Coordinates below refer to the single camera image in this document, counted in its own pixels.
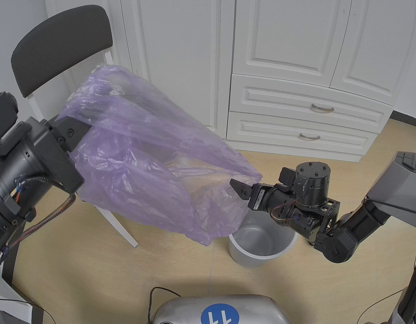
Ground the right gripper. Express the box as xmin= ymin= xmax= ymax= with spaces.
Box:
xmin=248 ymin=182 xmax=298 ymax=222

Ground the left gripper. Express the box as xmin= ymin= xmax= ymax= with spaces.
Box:
xmin=0 ymin=117 xmax=94 ymax=223

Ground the purple plastic bag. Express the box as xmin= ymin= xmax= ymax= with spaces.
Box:
xmin=58 ymin=64 xmax=263 ymax=246

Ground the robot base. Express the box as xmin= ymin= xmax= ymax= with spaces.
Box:
xmin=154 ymin=294 xmax=291 ymax=324

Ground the white trash bin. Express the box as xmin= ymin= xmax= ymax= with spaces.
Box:
xmin=228 ymin=211 xmax=299 ymax=268

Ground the grey and white chair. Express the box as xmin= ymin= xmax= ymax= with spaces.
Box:
xmin=11 ymin=5 xmax=139 ymax=248

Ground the white wardrobe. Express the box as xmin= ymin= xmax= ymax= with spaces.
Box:
xmin=43 ymin=0 xmax=416 ymax=163

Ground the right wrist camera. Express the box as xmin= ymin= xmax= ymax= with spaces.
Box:
xmin=278 ymin=167 xmax=297 ymax=192

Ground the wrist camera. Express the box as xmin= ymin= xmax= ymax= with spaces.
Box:
xmin=278 ymin=167 xmax=297 ymax=192
xmin=0 ymin=92 xmax=20 ymax=157

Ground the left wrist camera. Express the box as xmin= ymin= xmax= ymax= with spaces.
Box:
xmin=0 ymin=92 xmax=20 ymax=157

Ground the black cable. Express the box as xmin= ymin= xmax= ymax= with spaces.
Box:
xmin=358 ymin=282 xmax=411 ymax=324
xmin=147 ymin=286 xmax=182 ymax=321

